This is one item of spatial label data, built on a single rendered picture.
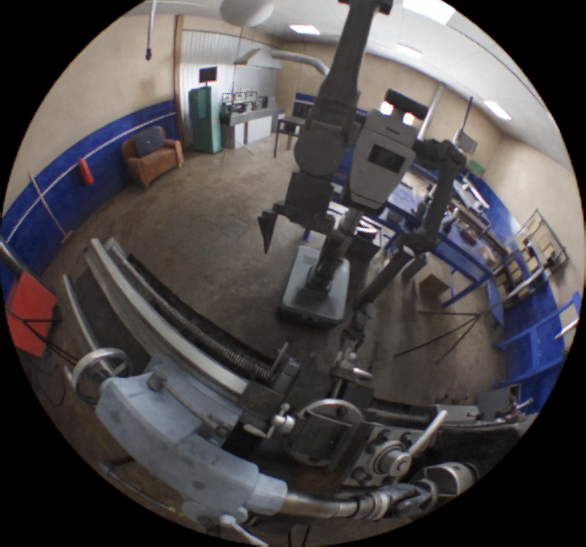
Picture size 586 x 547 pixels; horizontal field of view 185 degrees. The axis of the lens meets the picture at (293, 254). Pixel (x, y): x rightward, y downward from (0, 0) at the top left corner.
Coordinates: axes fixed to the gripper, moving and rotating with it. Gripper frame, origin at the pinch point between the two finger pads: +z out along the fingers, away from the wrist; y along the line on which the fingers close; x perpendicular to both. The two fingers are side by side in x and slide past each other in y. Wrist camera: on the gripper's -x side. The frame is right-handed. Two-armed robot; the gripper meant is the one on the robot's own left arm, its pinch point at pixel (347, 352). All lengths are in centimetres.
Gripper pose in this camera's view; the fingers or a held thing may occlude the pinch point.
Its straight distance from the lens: 80.3
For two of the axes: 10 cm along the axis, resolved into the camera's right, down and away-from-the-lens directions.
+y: 9.0, 3.0, -3.1
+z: -4.3, 6.8, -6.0
